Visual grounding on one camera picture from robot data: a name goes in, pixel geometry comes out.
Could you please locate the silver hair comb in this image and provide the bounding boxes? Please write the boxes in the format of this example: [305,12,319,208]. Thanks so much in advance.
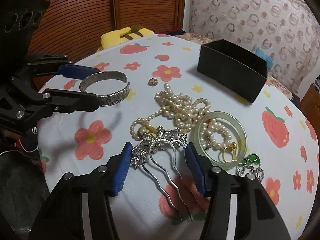
[131,126,193,220]

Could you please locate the green jade bangle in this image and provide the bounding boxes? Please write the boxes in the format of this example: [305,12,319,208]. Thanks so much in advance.
[190,111,247,170]

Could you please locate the silver cuff bracelet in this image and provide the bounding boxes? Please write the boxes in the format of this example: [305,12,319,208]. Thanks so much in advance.
[79,70,131,106]

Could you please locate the white pearl necklace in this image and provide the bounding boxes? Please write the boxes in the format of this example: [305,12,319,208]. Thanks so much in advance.
[129,82,233,153]

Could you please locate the black jewelry box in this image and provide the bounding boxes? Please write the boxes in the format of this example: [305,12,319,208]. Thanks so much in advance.
[197,40,267,103]

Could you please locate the strawberry flower table cloth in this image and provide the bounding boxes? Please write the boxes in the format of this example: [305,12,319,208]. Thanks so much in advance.
[38,34,319,239]

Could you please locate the yellow plush toy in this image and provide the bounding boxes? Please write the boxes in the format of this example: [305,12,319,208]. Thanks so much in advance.
[97,25,154,52]

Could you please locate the wooden slatted wardrobe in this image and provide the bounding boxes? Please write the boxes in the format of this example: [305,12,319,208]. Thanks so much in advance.
[29,0,185,62]

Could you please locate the small gold flower brooch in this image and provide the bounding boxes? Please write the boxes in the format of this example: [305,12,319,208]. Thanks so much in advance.
[148,78,158,87]

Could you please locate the wooden sideboard cabinet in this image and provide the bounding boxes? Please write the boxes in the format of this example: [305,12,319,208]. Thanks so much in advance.
[301,85,320,138]

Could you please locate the blue fluffy bag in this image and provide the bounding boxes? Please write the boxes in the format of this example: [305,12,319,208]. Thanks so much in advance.
[254,47,273,69]

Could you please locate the floral patterned curtain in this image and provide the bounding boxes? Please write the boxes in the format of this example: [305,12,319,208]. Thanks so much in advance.
[189,0,319,93]

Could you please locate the gold ring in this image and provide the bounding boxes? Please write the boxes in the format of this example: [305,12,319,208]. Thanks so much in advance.
[220,141,238,164]

